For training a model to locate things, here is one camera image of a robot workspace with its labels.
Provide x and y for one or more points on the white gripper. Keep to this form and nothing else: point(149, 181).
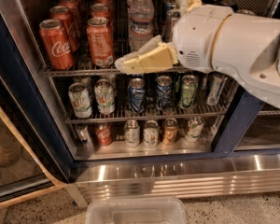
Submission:
point(196, 37)

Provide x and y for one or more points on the clear plastic water bottle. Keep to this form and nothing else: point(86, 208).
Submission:
point(141, 23)

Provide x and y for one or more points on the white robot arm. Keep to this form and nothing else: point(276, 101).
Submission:
point(247, 48)

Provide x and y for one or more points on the green middle shelf can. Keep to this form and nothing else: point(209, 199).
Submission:
point(189, 86)

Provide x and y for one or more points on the middle shelf blue can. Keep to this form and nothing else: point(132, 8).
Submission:
point(136, 93)

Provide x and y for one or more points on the silver middle shelf can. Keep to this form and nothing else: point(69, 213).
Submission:
point(217, 84)

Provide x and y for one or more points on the stainless steel fridge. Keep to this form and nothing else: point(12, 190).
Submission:
point(236, 153)

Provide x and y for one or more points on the open glass fridge door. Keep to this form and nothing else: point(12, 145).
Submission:
point(23, 174)

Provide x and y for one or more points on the front silver energy can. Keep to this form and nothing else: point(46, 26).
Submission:
point(172, 18)

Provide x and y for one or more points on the front orange soda can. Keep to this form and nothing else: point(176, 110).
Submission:
point(101, 42)

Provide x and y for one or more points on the front blue can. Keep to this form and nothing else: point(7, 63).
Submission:
point(246, 12)

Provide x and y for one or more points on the white 7up can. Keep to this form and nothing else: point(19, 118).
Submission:
point(80, 100)
point(104, 96)

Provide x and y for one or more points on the bottom right white can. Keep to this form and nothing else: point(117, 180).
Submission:
point(194, 129)

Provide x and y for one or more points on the bottom gold can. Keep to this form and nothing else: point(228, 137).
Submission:
point(170, 130)

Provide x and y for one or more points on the left white 7UP can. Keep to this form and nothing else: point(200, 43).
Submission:
point(80, 100)

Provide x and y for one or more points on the front left Coca-Cola can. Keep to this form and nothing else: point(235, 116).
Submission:
point(57, 44)

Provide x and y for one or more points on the bottom red Coke can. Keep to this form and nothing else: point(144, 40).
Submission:
point(103, 133)

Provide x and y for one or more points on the bottom silver can left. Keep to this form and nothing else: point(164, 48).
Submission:
point(84, 135)

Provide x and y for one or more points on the clear plastic bin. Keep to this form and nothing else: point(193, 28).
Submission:
point(137, 211)

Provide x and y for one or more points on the top wire shelf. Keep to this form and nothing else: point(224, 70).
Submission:
point(121, 43)

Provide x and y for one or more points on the wire shelf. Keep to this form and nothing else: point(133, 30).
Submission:
point(123, 112)
point(121, 43)

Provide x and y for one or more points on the middle wire shelf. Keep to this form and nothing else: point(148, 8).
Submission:
point(123, 112)

